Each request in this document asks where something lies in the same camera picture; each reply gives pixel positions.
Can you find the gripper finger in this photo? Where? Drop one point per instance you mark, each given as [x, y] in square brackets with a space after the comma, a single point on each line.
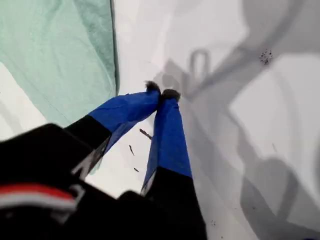
[125, 110]
[170, 140]

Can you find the pale green T-shirt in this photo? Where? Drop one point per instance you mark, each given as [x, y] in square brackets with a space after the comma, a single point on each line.
[50, 50]

